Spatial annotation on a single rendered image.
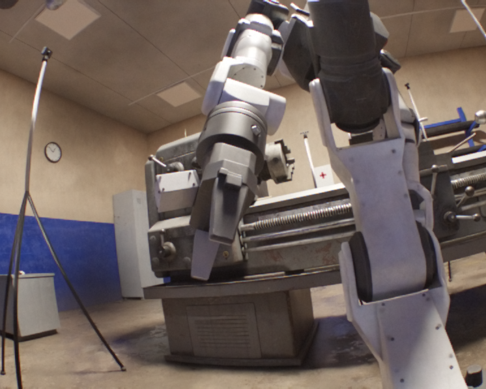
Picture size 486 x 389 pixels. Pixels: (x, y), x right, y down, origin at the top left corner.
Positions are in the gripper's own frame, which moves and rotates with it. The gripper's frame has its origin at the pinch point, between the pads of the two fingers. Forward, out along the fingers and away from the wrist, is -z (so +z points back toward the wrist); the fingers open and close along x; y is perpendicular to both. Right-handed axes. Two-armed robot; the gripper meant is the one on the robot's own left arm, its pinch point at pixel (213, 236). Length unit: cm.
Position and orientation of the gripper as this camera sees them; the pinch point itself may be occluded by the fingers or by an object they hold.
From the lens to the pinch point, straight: 30.1
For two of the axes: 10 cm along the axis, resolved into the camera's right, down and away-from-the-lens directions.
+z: 1.2, -8.0, 5.9
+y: -9.5, -2.7, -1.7
